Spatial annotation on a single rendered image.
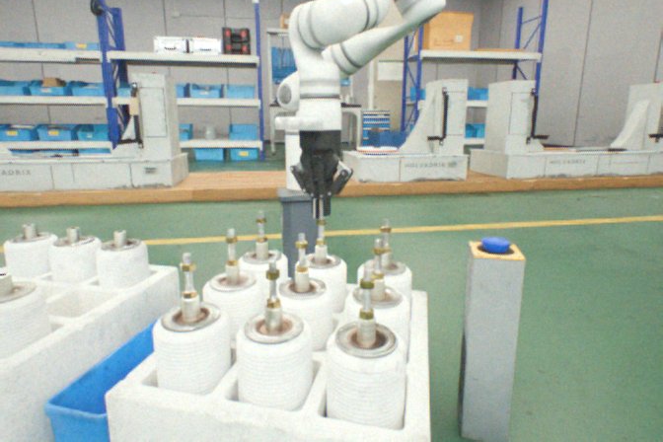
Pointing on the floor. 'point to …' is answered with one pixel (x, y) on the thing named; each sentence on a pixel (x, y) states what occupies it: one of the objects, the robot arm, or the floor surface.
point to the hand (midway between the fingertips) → (321, 207)
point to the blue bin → (96, 392)
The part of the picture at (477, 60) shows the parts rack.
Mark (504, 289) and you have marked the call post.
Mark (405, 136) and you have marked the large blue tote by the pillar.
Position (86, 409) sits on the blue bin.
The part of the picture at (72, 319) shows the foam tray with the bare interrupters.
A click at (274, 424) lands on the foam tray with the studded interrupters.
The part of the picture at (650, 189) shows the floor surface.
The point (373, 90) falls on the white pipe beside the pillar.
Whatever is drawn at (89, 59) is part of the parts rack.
